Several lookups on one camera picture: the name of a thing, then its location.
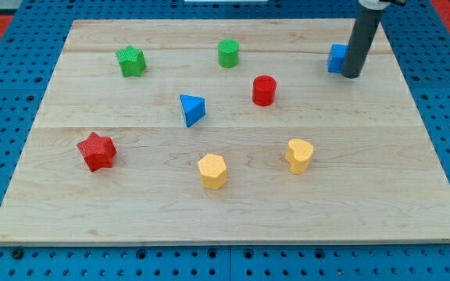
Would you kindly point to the blue triangle block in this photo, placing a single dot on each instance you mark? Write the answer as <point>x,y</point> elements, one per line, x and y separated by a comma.
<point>193,109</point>

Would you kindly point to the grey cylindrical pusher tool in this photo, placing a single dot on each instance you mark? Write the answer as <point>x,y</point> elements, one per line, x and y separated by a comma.
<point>363,32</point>

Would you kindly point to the light wooden board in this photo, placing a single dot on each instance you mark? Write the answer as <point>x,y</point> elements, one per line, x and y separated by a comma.
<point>374,176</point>

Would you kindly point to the yellow heart block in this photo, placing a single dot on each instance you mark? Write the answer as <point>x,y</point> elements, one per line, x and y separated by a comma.
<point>298,155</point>

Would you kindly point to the green star block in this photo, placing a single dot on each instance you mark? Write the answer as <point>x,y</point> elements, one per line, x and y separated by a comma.
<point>131,61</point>

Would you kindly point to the red cylinder block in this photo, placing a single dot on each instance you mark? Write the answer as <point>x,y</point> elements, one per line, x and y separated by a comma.
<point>263,90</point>

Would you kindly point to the green cylinder block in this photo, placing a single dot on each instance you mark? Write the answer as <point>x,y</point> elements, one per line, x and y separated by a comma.
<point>228,53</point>

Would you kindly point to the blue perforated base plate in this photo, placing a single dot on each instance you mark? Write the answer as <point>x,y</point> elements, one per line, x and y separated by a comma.
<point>32,34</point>

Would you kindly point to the blue cube block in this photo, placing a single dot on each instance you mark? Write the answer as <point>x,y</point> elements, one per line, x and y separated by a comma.
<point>336,58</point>

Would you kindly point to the red star block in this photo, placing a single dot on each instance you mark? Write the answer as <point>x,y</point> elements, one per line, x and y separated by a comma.
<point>97,151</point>

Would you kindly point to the yellow hexagon block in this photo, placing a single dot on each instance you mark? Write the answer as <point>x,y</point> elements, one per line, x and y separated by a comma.
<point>213,171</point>

